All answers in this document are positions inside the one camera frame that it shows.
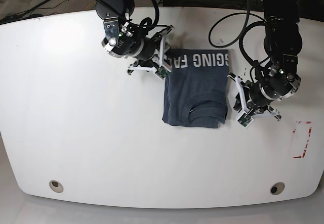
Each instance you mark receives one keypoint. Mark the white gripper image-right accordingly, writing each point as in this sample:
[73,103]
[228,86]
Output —
[250,102]

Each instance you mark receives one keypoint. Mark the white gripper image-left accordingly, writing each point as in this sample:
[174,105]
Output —
[150,53]

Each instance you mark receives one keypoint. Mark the dark blue T-shirt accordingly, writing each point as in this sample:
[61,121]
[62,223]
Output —
[195,90]

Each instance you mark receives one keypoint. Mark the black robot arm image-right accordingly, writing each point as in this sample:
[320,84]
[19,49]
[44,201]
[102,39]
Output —
[274,78]

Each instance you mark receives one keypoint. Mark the red tape rectangle marking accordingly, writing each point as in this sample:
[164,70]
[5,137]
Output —
[300,139]

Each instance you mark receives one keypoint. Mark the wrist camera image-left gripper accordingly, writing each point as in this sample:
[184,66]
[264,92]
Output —
[162,73]

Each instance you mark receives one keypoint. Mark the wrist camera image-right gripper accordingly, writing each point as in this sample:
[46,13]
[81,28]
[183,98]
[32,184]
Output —
[244,119]

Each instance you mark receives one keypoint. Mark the right table cable grommet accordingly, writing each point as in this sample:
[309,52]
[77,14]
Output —
[277,188]

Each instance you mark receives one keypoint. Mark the table cable grommet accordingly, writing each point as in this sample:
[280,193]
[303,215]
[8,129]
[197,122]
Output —
[56,186]
[277,188]

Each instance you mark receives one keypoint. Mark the left table cable grommet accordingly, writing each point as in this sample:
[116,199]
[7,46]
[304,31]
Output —
[56,186]

